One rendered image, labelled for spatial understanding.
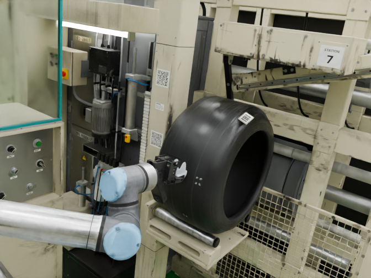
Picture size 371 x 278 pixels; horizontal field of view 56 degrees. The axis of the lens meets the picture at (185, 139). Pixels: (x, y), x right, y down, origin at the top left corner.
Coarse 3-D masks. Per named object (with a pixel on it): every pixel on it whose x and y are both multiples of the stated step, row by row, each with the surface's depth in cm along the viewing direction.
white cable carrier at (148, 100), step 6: (144, 102) 167; (144, 108) 168; (144, 114) 168; (144, 120) 169; (144, 126) 170; (144, 132) 171; (144, 138) 171; (144, 144) 172; (144, 150) 173; (144, 156) 174; (144, 162) 175
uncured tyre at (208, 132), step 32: (192, 128) 135; (224, 128) 131; (256, 128) 140; (192, 160) 130; (224, 160) 128; (256, 160) 175; (192, 192) 131; (224, 192) 178; (256, 192) 165; (192, 224) 146; (224, 224) 144
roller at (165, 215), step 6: (156, 210) 164; (162, 210) 163; (162, 216) 161; (168, 216) 160; (174, 216) 159; (168, 222) 160; (174, 222) 157; (180, 222) 156; (186, 222) 155; (180, 228) 156; (186, 228) 154; (192, 228) 152; (198, 228) 152; (192, 234) 152; (198, 234) 150; (204, 234) 149; (210, 234) 149; (204, 240) 148; (210, 240) 147; (216, 240) 146; (216, 246) 148
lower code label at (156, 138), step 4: (152, 132) 166; (156, 132) 164; (152, 136) 166; (156, 136) 165; (160, 136) 163; (152, 140) 167; (156, 140) 165; (160, 140) 164; (152, 144) 167; (156, 144) 166; (160, 144) 164; (160, 148) 165
